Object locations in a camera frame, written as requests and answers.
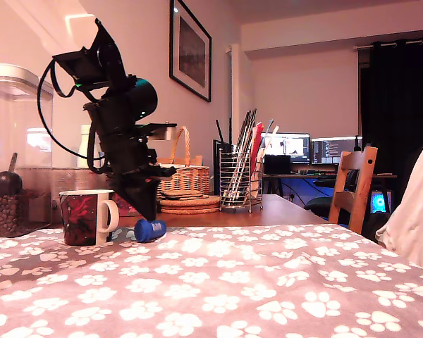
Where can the blue coffee capsule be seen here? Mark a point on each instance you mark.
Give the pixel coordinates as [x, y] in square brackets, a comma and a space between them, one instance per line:
[148, 230]

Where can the floral tissue box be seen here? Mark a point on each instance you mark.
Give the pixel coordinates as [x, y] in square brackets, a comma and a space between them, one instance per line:
[121, 207]

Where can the square cork coasters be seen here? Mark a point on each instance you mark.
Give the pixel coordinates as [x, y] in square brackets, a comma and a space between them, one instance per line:
[182, 193]

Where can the white slim bottle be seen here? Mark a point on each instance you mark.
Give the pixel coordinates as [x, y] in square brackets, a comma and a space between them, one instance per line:
[84, 148]

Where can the round cork trivet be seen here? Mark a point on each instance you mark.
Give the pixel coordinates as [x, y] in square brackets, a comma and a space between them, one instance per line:
[196, 202]
[196, 210]

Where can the white mug with red flowers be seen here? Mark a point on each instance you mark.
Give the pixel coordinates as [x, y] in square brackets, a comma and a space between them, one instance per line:
[79, 218]

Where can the black router with antennas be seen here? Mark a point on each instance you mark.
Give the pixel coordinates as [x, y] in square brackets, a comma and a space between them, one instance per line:
[215, 169]

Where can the clear storage container, white lid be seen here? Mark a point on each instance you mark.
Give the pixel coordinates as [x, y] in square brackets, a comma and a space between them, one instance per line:
[17, 123]

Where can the grey paw-print cloth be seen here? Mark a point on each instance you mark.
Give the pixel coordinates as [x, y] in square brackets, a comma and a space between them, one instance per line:
[232, 281]

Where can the dark metal rod utensil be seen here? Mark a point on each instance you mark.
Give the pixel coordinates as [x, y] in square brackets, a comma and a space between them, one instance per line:
[243, 123]
[248, 128]

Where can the red flat utensil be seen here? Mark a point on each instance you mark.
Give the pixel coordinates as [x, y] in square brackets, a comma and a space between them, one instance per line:
[256, 141]

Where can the black framed picture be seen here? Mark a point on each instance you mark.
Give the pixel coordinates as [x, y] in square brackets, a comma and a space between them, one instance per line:
[190, 53]

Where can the dark brown scoop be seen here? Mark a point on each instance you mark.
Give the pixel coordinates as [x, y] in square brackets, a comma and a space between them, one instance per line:
[5, 183]

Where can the small black box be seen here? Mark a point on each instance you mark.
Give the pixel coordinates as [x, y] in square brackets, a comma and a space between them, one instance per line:
[276, 165]

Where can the brown pellets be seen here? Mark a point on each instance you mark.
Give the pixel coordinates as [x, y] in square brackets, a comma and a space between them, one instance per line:
[1, 214]

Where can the monitor with bright screen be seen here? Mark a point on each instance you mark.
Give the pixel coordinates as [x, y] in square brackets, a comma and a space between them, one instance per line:
[291, 145]

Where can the backlit keyboard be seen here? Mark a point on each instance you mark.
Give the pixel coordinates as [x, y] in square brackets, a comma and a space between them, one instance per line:
[312, 172]

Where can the dark green office chair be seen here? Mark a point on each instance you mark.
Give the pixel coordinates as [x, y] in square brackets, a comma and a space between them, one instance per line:
[317, 206]

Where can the monitor with dark screen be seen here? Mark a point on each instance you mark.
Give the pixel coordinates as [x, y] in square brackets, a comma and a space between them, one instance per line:
[333, 151]

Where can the wooden chair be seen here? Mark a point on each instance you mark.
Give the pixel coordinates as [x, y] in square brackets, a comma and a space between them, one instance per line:
[358, 165]

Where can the computer case with lit fan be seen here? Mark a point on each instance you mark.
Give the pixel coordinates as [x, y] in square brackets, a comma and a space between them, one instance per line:
[379, 204]

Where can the dark desk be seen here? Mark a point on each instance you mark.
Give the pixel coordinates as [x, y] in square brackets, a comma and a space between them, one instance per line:
[383, 176]

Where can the white curtain rod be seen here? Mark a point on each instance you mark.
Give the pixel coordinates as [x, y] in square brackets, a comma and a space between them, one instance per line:
[361, 48]

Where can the black curtain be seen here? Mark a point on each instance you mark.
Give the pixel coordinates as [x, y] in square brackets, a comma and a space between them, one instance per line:
[398, 105]

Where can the beige garment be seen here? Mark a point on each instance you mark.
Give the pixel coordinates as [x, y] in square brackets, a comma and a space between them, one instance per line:
[416, 211]

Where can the pale grey camera box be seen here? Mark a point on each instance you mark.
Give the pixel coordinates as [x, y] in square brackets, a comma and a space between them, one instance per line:
[162, 133]

